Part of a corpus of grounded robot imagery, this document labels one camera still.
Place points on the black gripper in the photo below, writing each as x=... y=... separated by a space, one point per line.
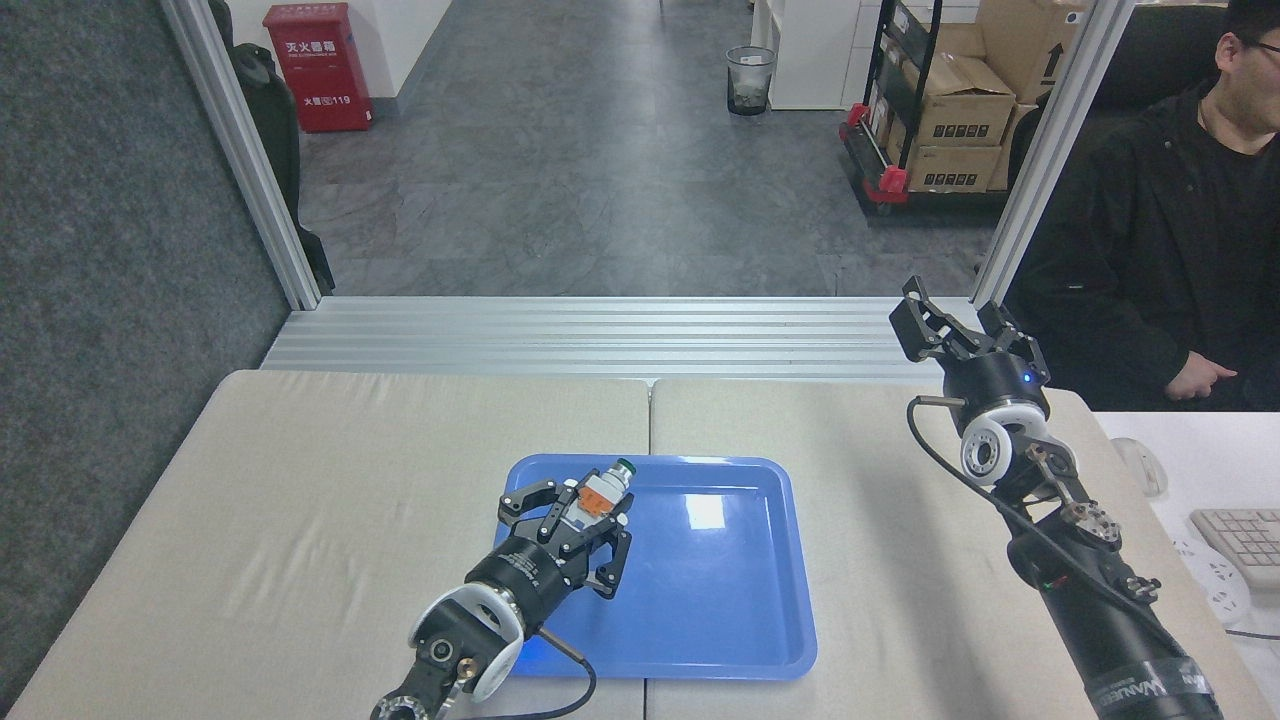
x=525 y=580
x=1000 y=380

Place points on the white orange switch part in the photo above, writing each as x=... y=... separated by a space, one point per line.
x=602 y=490

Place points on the blue plastic tray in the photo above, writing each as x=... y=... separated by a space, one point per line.
x=720 y=580

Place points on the person's right hand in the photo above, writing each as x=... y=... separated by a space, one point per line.
x=1195 y=380

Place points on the flat printed cardboard box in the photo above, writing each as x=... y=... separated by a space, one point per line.
x=950 y=168

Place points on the black cart with red corners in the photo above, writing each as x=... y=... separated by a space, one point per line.
x=885 y=180

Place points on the narrow brown cardboard box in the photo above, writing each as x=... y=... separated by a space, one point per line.
x=1015 y=145

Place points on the person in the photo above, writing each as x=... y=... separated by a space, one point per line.
x=1150 y=230

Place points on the white computer mouse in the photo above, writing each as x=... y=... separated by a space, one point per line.
x=1140 y=465

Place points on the cardboard box with open flap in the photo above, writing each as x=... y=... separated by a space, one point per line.
x=960 y=105

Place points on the white desk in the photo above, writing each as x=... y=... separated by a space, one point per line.
x=1210 y=460

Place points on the large brown cardboard box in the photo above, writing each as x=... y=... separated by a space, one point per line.
x=1020 y=45

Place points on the white cabinet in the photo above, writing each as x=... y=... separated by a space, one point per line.
x=810 y=50

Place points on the white keyboard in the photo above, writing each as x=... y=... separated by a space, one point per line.
x=1245 y=540

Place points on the white power strip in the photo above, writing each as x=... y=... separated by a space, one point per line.
x=1215 y=585

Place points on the red fire extinguisher box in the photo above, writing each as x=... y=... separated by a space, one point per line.
x=320 y=70

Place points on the silver aluminium post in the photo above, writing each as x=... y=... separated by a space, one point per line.
x=1050 y=150
x=250 y=160

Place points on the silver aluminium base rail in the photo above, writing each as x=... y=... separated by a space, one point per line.
x=620 y=335

